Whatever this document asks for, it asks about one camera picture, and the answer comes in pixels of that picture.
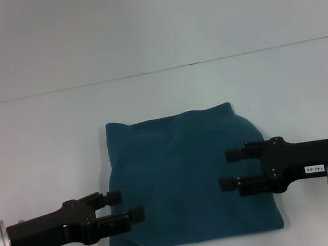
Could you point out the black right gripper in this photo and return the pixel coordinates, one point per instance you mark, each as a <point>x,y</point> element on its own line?
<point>304,161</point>

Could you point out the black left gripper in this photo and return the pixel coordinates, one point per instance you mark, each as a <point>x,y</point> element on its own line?
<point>47,229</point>

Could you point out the teal t-shirt with FREE print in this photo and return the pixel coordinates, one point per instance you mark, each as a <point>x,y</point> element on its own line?
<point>183,172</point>

